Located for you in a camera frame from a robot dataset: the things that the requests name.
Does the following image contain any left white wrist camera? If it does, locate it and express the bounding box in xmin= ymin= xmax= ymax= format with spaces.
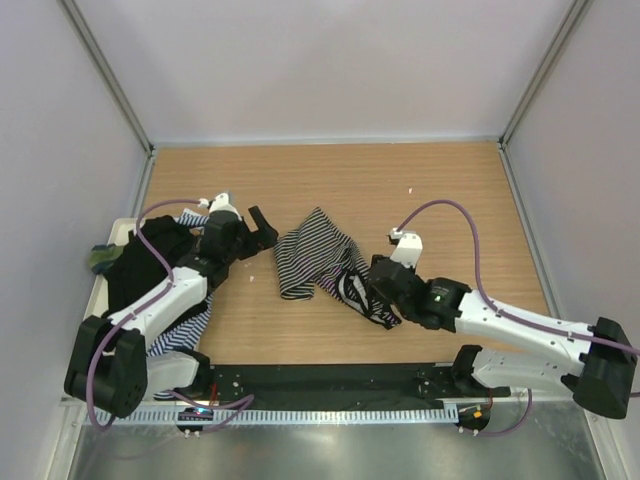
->
xmin=198 ymin=192 xmax=241 ymax=218

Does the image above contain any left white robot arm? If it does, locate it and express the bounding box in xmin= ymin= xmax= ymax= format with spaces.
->
xmin=64 ymin=194 xmax=279 ymax=431

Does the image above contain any green striped garment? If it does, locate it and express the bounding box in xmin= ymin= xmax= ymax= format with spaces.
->
xmin=88 ymin=243 xmax=125 ymax=275

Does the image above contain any white plastic tray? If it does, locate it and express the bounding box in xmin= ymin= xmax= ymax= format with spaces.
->
xmin=82 ymin=218 xmax=136 ymax=321

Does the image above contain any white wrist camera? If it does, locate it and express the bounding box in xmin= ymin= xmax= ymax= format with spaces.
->
xmin=388 ymin=228 xmax=423 ymax=270
xmin=198 ymin=192 xmax=241 ymax=218

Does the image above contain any white slotted cable duct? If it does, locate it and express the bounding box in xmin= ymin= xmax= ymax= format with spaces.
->
xmin=113 ymin=404 xmax=458 ymax=426

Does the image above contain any black white striped tank top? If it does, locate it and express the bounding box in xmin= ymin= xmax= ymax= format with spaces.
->
xmin=274 ymin=207 xmax=402 ymax=330

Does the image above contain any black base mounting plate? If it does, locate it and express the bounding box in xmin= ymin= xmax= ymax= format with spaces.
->
xmin=211 ymin=363 xmax=510 ymax=411

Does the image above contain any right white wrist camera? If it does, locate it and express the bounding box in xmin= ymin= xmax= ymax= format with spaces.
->
xmin=388 ymin=228 xmax=423 ymax=270

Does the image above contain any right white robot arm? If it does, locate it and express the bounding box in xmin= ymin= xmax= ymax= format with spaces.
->
xmin=369 ymin=255 xmax=639 ymax=420

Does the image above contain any blue white striped tank top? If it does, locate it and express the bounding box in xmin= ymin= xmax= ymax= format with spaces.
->
xmin=147 ymin=208 xmax=214 ymax=357

